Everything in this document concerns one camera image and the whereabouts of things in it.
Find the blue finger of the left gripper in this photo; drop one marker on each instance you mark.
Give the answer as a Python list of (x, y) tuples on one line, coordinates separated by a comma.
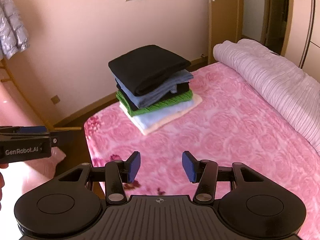
[(33, 129)]

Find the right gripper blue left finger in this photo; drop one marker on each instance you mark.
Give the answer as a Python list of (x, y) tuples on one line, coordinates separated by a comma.
[(133, 166)]

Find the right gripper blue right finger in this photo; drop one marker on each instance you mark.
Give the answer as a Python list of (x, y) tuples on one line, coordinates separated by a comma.
[(190, 165)]

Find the black garment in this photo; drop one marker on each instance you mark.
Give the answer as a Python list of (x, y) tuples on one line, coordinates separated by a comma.
[(144, 69)]

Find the person's left hand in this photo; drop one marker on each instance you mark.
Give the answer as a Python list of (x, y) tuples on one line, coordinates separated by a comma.
[(2, 182)]

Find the pink floral blanket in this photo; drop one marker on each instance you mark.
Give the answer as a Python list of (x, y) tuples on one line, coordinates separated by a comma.
[(233, 123)]

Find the silver puffer jacket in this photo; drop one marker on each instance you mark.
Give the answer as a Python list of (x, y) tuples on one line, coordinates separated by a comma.
[(14, 35)]

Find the striped lilac folded quilt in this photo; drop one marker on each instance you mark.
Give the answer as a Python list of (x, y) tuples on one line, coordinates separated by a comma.
[(290, 91)]

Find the wooden door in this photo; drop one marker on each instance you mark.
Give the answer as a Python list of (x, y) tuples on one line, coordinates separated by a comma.
[(225, 23)]

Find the cream wardrobe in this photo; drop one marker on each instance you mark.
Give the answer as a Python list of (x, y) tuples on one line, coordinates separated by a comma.
[(301, 42)]

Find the low beige wall socket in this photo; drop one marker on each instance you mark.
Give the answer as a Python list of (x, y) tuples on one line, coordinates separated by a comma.
[(55, 99)]

